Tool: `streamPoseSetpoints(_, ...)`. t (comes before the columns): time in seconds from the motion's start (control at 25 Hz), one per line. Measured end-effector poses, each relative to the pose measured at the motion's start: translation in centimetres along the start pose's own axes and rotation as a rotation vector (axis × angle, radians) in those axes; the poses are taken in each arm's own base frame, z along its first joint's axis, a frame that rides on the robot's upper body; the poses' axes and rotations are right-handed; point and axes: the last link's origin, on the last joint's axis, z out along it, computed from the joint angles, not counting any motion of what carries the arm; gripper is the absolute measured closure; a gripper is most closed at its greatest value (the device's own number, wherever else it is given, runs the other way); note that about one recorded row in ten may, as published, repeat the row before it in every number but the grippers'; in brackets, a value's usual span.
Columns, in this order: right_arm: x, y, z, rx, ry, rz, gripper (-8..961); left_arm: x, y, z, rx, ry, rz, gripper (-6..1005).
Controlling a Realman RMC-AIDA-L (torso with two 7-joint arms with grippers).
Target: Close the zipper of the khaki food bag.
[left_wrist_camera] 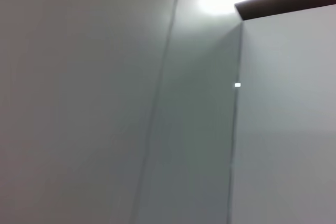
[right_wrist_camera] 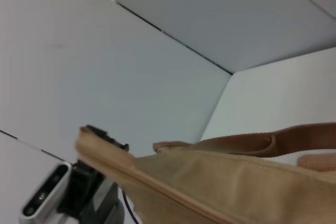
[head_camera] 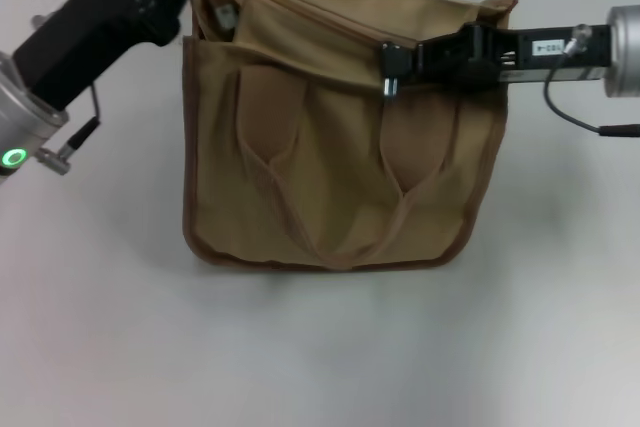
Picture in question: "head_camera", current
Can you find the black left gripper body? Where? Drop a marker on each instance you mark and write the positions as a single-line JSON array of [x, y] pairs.
[[105, 22]]

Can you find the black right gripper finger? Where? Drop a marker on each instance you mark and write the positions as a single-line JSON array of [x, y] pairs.
[[445, 76], [400, 61]]

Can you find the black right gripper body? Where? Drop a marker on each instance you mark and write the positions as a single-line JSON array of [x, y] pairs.
[[540, 54]]

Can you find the silver metal zipper pull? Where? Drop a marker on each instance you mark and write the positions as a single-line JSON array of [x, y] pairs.
[[389, 88]]

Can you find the khaki canvas food bag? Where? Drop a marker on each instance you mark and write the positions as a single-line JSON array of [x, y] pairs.
[[325, 172]]

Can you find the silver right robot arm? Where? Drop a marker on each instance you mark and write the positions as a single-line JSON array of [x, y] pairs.
[[625, 52]]

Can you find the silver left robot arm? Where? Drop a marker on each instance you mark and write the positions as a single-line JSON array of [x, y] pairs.
[[22, 127]]

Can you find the silver metal bag clasp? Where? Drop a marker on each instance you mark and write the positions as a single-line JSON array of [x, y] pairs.
[[226, 16]]

